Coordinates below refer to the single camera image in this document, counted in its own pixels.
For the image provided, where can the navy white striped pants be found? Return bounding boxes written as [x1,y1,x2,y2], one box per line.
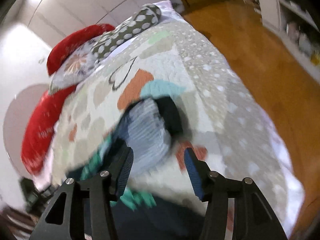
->
[112,96,183,178]

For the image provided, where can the green garment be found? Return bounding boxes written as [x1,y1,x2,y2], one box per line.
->
[66,135,157,211]

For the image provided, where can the heart pattern bed quilt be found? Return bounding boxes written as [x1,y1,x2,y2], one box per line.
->
[52,20,304,235]

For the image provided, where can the lower red pillow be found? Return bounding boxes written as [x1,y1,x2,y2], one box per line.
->
[21,85,76,175]

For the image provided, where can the red pillow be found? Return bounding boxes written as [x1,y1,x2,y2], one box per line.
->
[47,23,115,76]
[21,85,76,175]

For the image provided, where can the round pink headboard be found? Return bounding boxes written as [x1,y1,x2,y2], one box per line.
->
[3,83,49,179]

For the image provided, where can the grey floral pillow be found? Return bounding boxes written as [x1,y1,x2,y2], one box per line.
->
[49,35,108,94]

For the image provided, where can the upper red pillow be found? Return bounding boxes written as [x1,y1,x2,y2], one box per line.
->
[47,23,115,76]

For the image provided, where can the olive polka dot bolster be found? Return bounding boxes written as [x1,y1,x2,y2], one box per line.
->
[91,4,162,61]

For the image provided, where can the white shelf unit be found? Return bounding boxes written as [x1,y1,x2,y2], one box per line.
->
[245,0,319,82]

